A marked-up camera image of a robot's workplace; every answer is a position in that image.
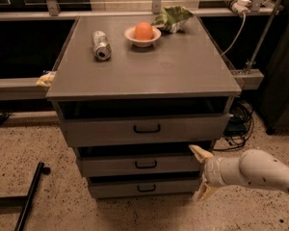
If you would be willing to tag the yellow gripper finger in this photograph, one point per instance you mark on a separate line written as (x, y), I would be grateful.
(201, 154)
(205, 190)

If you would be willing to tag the grey drawer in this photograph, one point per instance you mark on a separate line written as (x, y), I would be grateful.
(94, 132)
(139, 164)
(143, 187)

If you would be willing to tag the white power strip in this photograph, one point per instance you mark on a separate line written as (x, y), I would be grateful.
(240, 7)

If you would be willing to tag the grey drawer cabinet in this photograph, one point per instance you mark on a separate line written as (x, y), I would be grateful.
(180, 74)

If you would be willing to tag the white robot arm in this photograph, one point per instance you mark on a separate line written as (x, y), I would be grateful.
(254, 169)

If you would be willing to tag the orange fruit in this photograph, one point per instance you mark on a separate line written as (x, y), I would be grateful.
(143, 31)

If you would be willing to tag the green chip bag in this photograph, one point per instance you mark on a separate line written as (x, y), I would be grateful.
(172, 19)

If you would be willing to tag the grey bottom drawer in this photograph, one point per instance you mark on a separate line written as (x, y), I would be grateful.
(143, 187)

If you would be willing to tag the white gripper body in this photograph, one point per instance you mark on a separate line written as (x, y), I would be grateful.
(212, 171)

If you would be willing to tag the small white bowl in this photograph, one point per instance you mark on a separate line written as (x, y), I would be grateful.
(130, 35)

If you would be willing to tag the black metal bar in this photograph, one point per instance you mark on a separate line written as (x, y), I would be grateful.
(25, 211)

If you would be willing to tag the silver soda can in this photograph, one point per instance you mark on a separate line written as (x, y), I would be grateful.
(101, 46)

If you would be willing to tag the yellow sponge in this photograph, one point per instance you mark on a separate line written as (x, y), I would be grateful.
(46, 79)

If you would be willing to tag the grey top drawer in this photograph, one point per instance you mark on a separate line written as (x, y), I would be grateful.
(94, 132)

